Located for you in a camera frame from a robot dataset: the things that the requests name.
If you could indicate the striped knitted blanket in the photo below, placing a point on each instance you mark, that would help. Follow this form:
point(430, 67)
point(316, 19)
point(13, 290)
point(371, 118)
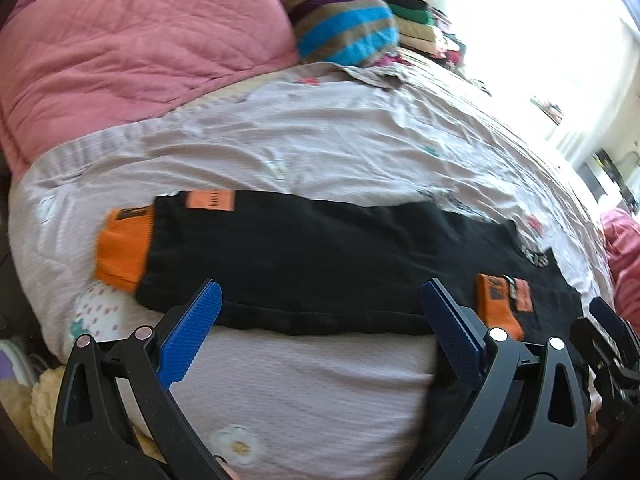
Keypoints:
point(345, 25)

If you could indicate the yellow fuzzy blanket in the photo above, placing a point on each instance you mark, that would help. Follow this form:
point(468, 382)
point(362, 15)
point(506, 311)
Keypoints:
point(45, 405)

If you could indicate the crumpled pink blanket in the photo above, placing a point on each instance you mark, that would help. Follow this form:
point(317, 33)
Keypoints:
point(625, 260)

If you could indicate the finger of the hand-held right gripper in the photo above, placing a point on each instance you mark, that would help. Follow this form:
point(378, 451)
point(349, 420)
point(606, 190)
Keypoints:
point(612, 322)

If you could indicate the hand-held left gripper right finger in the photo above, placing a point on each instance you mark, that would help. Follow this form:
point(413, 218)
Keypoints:
point(452, 330)

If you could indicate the printed grey bed sheet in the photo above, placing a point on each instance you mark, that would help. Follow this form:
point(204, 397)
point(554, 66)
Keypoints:
point(320, 150)

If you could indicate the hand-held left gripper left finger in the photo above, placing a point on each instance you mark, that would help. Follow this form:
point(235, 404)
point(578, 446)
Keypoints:
point(192, 327)

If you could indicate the stack of folded clothes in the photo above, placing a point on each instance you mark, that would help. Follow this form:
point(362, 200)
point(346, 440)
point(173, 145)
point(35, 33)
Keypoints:
point(415, 25)

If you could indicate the windowsill clutter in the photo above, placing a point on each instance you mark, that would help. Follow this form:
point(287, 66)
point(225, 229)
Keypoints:
point(547, 109)

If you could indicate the pink quilted blanket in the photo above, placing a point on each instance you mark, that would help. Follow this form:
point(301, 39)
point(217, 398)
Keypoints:
point(130, 55)

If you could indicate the black sweater with orange cuffs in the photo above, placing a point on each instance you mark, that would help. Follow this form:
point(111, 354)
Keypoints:
point(320, 260)

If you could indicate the pile of colourful clothes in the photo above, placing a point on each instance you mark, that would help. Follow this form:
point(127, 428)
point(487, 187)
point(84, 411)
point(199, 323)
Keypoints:
point(462, 55)

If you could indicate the black chair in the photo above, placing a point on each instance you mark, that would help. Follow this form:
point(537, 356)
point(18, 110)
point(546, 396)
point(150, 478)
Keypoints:
point(612, 175)

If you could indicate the white curtain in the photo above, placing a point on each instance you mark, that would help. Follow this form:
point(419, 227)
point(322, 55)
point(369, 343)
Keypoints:
point(595, 105)

